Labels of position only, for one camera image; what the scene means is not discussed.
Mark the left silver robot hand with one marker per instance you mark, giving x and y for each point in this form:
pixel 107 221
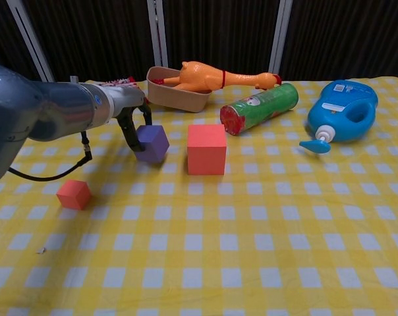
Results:
pixel 128 98

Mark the purple foam cube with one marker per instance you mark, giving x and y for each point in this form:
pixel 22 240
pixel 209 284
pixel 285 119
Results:
pixel 154 145

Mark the small pink foam cube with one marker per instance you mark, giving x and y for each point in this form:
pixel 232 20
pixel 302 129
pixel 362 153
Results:
pixel 73 195

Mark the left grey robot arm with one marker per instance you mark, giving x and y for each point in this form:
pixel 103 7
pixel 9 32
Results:
pixel 54 108

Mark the red desk calendar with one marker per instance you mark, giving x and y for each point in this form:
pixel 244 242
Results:
pixel 120 82

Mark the beige plastic tray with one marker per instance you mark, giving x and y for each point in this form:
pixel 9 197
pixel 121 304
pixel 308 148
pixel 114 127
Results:
pixel 176 98

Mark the orange rubber chicken toy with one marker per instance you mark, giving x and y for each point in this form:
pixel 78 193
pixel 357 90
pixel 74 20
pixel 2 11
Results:
pixel 199 77

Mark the large pink foam cube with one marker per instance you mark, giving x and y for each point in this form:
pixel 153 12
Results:
pixel 205 151

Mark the green chip can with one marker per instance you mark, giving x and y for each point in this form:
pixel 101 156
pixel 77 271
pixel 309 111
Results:
pixel 261 105

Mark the yellow checked tablecloth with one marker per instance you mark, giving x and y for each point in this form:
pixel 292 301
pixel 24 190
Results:
pixel 199 247

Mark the small paper scrap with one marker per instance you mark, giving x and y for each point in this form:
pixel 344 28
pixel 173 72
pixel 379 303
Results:
pixel 41 251

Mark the blue pump detergent bottle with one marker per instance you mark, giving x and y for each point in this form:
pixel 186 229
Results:
pixel 337 112

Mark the white frame post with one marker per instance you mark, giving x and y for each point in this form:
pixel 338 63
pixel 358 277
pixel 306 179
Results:
pixel 157 33
pixel 31 39
pixel 279 36

